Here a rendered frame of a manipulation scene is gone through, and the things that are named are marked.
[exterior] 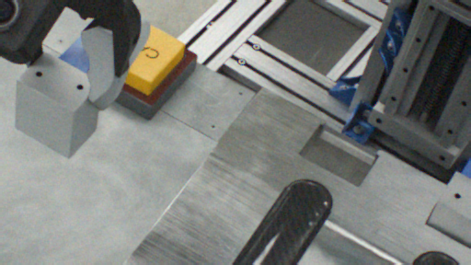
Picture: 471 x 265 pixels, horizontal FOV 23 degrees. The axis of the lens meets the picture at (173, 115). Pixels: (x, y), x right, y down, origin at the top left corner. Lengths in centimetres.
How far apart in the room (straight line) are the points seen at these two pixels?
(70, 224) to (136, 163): 9
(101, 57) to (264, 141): 18
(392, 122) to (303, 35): 35
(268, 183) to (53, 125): 17
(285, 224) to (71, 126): 18
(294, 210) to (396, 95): 79
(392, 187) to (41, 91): 28
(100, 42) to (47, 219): 22
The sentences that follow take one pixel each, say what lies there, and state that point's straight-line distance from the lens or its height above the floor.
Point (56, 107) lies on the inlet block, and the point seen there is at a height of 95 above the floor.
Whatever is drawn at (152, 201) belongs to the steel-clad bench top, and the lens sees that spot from 95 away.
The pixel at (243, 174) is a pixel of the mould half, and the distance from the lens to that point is 87.
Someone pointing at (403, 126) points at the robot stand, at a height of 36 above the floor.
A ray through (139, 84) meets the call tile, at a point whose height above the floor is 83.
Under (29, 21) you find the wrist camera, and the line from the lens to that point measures 67.
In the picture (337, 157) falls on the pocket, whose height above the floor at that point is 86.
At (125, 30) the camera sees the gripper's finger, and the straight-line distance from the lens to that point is 74.
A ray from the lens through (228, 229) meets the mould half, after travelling 84.
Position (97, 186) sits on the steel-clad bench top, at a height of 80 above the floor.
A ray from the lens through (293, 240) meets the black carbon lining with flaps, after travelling 85.
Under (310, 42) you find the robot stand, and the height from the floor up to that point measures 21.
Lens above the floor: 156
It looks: 49 degrees down
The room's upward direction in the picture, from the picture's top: 11 degrees clockwise
